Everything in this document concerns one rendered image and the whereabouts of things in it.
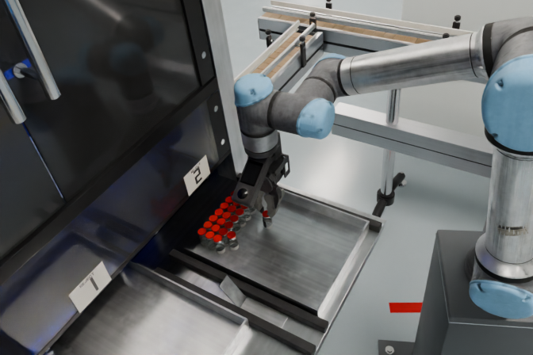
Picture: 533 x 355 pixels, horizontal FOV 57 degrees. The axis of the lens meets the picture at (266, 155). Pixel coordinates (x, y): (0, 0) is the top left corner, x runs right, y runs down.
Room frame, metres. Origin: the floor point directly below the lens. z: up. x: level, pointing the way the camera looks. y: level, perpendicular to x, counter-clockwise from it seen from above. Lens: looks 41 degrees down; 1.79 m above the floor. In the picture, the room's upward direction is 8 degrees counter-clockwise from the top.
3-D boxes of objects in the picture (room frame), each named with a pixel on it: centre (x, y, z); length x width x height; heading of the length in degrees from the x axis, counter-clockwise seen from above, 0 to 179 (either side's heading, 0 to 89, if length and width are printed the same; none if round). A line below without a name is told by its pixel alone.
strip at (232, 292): (0.57, 0.07, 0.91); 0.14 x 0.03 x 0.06; 55
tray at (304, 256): (0.73, 0.00, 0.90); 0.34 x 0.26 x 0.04; 54
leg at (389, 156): (1.53, -0.52, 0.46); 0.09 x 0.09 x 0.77; 54
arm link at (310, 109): (0.76, -0.09, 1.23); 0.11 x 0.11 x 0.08; 58
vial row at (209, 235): (0.81, 0.11, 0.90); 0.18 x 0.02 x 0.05; 144
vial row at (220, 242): (0.80, 0.09, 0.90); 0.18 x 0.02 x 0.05; 143
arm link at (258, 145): (0.80, 0.01, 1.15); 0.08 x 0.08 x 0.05
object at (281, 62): (1.38, -0.01, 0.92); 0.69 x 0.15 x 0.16; 144
